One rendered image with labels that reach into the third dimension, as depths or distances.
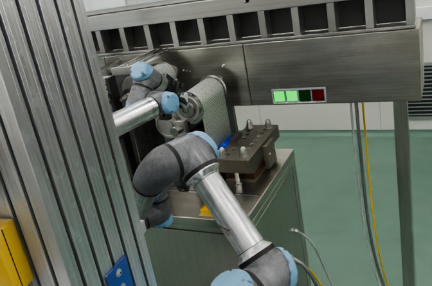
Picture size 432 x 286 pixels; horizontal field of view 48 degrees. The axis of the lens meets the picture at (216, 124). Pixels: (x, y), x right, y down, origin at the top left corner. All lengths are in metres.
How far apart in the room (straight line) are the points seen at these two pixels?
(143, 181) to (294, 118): 3.58
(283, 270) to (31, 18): 0.90
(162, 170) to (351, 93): 1.06
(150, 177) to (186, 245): 0.73
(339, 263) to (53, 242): 2.35
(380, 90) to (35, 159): 1.58
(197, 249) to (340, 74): 0.95
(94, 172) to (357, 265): 2.28
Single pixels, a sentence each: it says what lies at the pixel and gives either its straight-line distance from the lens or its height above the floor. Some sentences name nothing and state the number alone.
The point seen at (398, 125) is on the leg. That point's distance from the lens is 2.36.
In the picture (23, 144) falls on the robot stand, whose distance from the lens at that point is 0.85.
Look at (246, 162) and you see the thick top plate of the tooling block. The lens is 2.00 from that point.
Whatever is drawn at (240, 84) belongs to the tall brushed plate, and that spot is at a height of 1.25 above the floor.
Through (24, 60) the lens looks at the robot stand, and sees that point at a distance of 0.86.
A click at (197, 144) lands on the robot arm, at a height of 1.33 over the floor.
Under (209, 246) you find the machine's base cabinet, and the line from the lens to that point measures 2.01.
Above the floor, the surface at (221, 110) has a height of 1.17.
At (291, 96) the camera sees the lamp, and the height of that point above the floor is 1.19.
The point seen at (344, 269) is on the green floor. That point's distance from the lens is 3.04.
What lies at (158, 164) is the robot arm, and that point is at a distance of 1.37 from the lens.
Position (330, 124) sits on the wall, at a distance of 4.80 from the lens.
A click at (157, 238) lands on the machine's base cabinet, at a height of 0.76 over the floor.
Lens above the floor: 1.84
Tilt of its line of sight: 19 degrees down
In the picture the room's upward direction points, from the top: 11 degrees counter-clockwise
